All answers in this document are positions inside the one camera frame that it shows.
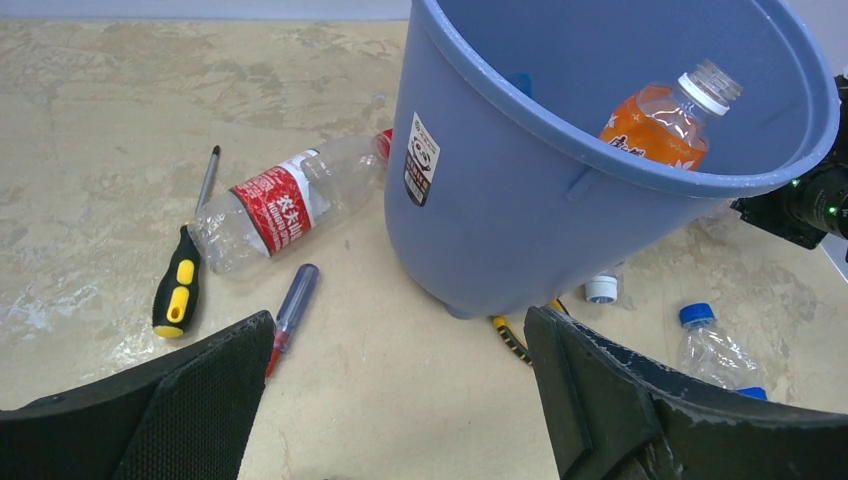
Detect blue plastic bin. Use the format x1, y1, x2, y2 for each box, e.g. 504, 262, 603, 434
384, 1, 840, 318

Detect black yellow screwdriver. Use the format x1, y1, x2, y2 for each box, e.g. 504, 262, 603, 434
151, 144, 222, 340

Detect orange tea bottle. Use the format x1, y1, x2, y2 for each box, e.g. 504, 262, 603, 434
599, 60, 743, 171

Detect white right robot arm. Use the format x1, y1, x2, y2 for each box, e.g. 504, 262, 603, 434
730, 73, 847, 250

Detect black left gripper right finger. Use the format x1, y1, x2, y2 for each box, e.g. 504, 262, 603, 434
524, 307, 847, 479

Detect blue red screwdriver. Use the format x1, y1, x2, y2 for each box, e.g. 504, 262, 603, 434
265, 263, 320, 379

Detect clear bottle white cap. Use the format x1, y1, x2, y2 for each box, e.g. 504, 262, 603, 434
584, 262, 625, 305

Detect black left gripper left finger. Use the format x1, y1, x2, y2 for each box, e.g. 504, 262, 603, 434
1, 310, 275, 479

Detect clear bottle red label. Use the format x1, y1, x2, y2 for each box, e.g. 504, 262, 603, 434
188, 129, 393, 274

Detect small clear bottle blue cap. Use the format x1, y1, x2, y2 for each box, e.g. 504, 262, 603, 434
679, 303, 768, 400

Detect yellow handled pliers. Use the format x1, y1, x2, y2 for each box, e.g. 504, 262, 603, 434
490, 298, 571, 368

